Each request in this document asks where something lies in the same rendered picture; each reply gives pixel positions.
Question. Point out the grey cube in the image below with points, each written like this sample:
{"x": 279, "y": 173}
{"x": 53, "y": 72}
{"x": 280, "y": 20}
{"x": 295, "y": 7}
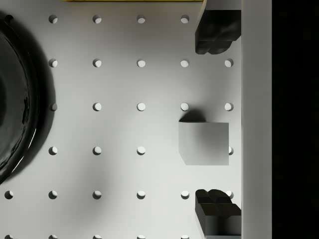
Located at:
{"x": 204, "y": 144}

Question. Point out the yellow basket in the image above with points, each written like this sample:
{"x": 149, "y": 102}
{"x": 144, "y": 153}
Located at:
{"x": 134, "y": 0}

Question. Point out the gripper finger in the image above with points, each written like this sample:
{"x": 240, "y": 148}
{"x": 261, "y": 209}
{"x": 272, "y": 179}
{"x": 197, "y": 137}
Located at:
{"x": 216, "y": 30}
{"x": 216, "y": 214}

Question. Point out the black plate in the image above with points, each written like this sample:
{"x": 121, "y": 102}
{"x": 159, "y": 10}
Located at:
{"x": 17, "y": 104}

